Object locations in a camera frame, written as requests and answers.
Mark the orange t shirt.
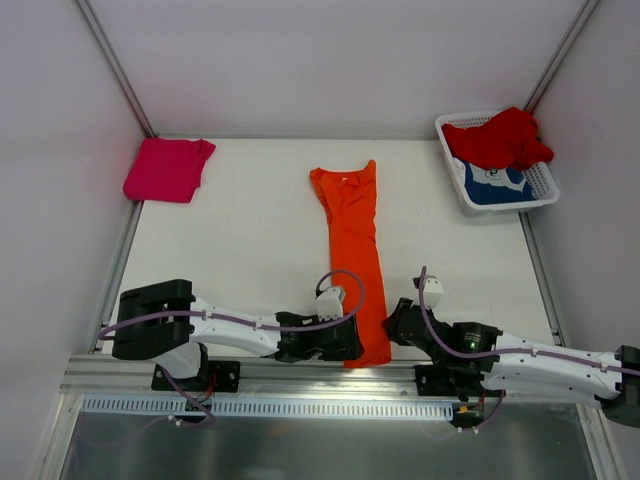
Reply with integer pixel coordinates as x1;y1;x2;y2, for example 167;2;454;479
310;160;391;369

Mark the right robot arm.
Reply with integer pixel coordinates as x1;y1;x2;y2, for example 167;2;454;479
383;298;639;428

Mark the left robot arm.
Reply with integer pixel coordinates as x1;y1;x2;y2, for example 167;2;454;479
101;279;364;390

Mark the blue white t shirt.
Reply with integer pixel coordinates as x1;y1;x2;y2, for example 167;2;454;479
454;158;535;205

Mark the white plastic basket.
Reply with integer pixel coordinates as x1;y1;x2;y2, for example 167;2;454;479
435;110;560;218

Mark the red t shirt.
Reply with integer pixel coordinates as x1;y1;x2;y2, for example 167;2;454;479
442;107;554;171

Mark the folded pink t shirt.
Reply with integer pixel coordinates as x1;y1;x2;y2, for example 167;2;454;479
122;138;216;204

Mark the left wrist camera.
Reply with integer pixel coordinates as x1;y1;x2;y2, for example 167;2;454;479
315;286;346;322

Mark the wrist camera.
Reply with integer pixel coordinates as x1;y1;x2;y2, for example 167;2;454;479
315;286;346;322
413;274;444;311

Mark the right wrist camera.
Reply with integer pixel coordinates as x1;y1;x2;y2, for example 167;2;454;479
413;274;444;311

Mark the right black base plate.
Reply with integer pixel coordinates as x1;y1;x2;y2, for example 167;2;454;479
413;365;500;401

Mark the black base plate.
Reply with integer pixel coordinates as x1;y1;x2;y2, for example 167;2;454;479
174;360;241;394
413;365;500;401

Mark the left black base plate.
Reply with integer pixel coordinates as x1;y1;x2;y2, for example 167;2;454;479
174;360;241;394

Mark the white slotted cable duct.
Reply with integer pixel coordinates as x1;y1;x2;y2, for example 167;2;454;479
81;395;453;422

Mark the aluminium mounting rail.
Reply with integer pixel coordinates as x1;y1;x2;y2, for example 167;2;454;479
59;352;600;402

